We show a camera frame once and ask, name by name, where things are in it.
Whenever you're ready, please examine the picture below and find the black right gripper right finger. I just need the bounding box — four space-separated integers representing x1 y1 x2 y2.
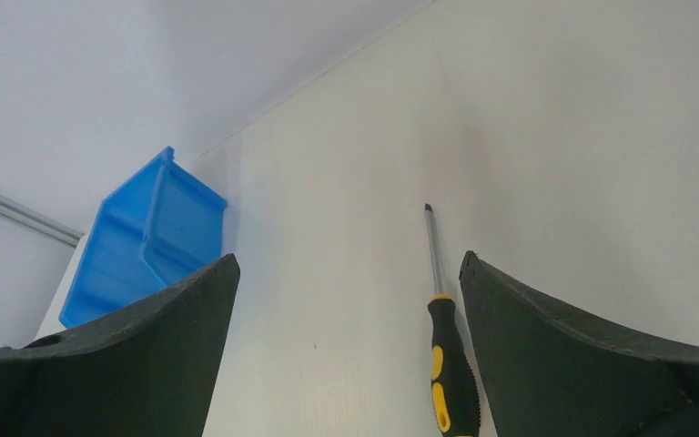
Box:
459 252 699 436

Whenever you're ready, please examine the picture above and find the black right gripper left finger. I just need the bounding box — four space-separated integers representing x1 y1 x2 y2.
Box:
0 254 240 436

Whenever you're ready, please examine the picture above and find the blue plastic storage bin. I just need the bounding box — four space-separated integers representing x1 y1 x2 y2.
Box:
58 147 227 329

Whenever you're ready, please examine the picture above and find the black yellow handled screwdriver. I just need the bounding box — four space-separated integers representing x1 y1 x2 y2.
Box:
424 204 481 436

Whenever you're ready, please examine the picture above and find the grey wall rail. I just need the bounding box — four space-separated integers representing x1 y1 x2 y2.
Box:
0 195 84 248

